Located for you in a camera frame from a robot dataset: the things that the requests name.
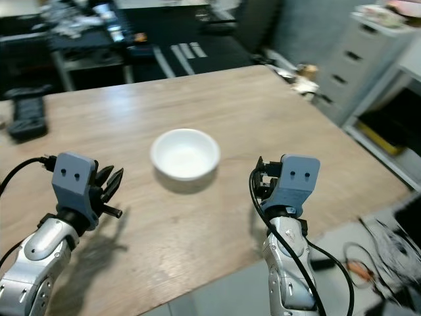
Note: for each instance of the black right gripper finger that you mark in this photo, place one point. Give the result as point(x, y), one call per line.
point(258, 176)
point(273, 163)

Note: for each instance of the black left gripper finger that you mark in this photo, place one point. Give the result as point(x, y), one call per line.
point(115, 184)
point(104, 178)

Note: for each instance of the white round bowl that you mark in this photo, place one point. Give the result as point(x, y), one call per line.
point(185, 154)

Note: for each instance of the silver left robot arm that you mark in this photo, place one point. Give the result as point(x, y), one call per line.
point(39, 247)

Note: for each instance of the brown and white object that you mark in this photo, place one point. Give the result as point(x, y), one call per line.
point(304, 78)

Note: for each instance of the black handheld device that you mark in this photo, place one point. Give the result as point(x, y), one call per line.
point(27, 118)

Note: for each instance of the white and black tool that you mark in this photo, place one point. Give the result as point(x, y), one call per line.
point(279, 62)

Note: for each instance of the small orange object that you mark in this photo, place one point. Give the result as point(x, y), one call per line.
point(359, 268)

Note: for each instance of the white shelving rack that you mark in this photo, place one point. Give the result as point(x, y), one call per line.
point(378, 99)

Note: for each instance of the grey drawer cabinet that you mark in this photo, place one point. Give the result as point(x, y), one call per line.
point(355, 66)

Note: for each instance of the cluttered white-legged table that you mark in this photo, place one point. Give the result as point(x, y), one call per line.
point(85, 43)

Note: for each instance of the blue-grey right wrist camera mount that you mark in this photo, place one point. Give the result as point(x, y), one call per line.
point(296, 181)

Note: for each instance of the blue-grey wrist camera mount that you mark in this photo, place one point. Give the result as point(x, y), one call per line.
point(74, 181)
point(296, 181)

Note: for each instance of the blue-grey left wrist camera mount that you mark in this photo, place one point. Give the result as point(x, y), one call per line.
point(74, 181)

